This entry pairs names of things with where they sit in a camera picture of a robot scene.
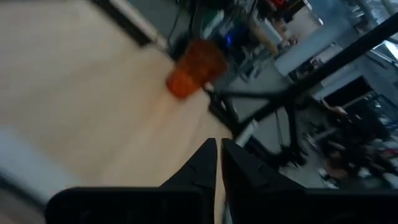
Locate black computer tower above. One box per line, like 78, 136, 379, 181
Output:
214, 15, 259, 66

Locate black table rig frame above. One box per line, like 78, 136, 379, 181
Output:
207, 15, 398, 166

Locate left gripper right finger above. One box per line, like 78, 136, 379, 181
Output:
221, 138, 306, 224

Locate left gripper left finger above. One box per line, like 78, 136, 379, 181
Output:
158, 138, 218, 224

